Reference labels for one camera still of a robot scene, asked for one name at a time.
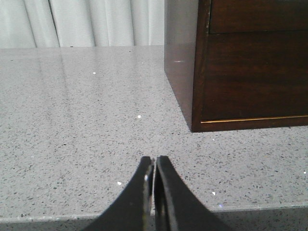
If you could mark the white pleated curtain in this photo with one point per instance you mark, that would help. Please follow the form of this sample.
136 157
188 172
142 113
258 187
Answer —
80 23

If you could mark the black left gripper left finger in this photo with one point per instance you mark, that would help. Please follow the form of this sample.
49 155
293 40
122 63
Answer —
131 210

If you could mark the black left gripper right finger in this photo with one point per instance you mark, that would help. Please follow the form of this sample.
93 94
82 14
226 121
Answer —
176 207

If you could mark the dark wooden drawer cabinet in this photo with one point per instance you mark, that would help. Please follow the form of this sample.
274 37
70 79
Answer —
187 29

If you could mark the wooden drawer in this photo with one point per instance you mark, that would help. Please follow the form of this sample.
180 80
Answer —
256 75
232 16

